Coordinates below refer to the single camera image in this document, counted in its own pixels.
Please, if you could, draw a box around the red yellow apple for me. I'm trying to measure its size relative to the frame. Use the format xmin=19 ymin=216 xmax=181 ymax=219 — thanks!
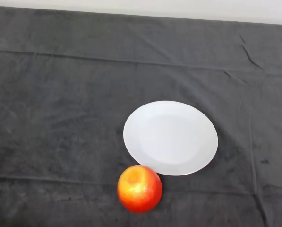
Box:
xmin=117 ymin=165 xmax=163 ymax=213

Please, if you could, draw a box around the white round plate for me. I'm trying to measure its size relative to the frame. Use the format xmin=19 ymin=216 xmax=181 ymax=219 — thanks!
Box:
xmin=123 ymin=101 xmax=219 ymax=176

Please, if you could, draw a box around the black cloth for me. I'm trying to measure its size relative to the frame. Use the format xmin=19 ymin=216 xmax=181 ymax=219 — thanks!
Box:
xmin=0 ymin=6 xmax=282 ymax=227

